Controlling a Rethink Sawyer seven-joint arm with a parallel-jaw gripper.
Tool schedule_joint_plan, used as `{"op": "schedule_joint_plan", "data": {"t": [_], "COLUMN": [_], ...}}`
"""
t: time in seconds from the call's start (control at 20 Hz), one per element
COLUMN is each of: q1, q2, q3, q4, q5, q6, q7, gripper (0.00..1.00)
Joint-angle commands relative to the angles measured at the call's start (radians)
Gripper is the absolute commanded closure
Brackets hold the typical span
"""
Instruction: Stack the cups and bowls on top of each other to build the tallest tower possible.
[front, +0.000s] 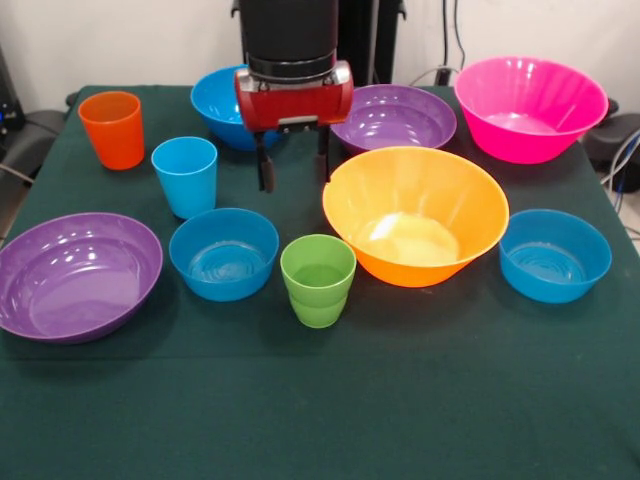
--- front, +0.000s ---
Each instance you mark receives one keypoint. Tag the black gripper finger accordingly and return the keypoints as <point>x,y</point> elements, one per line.
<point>322,157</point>
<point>266,167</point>

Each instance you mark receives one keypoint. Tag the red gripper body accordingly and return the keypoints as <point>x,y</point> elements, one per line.
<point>295,102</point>

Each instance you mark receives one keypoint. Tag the light blue plastic cup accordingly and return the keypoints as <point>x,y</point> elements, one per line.
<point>185,180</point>

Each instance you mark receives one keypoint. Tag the shallow blue plastic bowl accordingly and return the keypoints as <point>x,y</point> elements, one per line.
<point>555,260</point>
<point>225,260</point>

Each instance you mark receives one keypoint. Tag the deep blue plastic bowl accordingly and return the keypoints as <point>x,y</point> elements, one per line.
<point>215,105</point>

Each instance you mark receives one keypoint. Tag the purple plastic bowl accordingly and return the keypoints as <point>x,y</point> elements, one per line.
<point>400,120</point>
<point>75,280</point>

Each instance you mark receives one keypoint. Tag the orange plastic bowl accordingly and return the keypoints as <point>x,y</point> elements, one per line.
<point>415,210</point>

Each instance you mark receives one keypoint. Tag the green plastic cup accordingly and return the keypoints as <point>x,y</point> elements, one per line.
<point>317,285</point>

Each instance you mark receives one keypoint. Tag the black power plug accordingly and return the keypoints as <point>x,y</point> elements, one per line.
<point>442,76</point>

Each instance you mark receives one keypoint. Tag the orange plastic cup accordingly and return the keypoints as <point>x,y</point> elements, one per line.
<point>112,135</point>

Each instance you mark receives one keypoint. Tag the pink plastic bowl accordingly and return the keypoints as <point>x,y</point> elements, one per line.
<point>525,120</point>

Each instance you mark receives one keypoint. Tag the dark green tablecloth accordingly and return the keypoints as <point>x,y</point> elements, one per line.
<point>320,400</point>

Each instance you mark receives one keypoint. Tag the black electronics box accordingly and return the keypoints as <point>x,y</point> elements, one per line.
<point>9,100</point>

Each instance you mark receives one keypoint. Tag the black rounded equipment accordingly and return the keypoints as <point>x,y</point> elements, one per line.
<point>617,135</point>

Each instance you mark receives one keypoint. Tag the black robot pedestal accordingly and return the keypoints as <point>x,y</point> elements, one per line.
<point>365,40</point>

